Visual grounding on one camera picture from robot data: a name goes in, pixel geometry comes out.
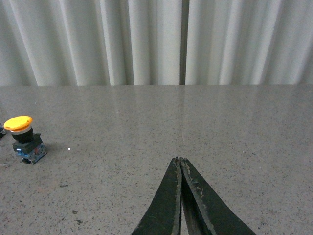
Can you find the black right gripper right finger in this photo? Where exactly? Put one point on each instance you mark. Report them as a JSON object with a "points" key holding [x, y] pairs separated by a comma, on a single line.
{"points": [[205, 212]]}

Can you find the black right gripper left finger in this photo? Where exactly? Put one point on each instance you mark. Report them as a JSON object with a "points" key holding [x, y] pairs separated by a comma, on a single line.
{"points": [[163, 217]]}

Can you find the yellow mushroom push button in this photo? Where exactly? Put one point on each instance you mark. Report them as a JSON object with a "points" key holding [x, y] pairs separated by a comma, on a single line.
{"points": [[28, 145]]}

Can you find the white pleated curtain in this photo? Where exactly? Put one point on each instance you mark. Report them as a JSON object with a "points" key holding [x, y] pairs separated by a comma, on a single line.
{"points": [[162, 42]]}

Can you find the blue black switch block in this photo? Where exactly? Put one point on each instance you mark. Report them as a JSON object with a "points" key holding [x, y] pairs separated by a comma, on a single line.
{"points": [[2, 131]]}

